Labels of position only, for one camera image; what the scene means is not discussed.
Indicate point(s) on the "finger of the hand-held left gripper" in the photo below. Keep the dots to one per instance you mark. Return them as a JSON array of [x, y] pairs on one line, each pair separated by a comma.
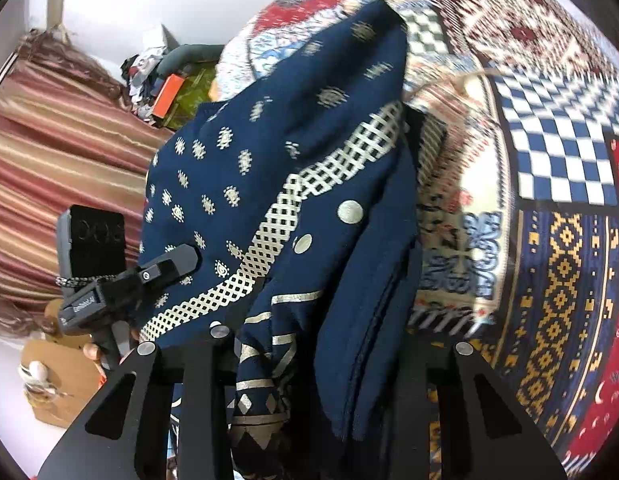
[[164, 265]]

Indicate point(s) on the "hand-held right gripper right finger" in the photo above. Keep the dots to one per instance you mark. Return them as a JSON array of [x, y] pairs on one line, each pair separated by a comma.
[[469, 410]]

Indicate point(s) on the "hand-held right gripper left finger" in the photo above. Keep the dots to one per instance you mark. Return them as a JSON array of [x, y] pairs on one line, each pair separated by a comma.
[[204, 385]]

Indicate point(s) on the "navy blue printed garment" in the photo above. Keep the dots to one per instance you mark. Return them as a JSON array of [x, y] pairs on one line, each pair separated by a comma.
[[289, 110]]

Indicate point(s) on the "person's left hand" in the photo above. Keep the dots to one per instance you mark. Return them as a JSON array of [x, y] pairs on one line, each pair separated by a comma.
[[91, 352]]

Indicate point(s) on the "striped pink curtain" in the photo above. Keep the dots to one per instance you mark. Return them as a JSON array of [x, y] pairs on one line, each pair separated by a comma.
[[49, 160]]

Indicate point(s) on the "brown wooden board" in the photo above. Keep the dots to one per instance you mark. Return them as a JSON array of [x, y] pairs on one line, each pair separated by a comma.
[[69, 390]]

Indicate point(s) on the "orange box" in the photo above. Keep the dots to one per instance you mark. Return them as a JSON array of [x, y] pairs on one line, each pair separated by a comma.
[[168, 96]]

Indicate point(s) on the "green cloth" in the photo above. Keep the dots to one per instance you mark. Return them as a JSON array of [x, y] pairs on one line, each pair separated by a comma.
[[194, 92]]

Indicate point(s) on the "pile of mixed clutter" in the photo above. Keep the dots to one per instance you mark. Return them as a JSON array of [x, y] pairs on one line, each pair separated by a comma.
[[139, 67]]

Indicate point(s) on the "grey stuffed cushion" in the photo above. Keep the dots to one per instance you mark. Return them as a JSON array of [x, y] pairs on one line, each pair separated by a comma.
[[189, 55]]

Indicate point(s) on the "printed patchwork blanket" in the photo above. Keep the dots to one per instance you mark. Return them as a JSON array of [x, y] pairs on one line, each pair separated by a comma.
[[554, 125]]

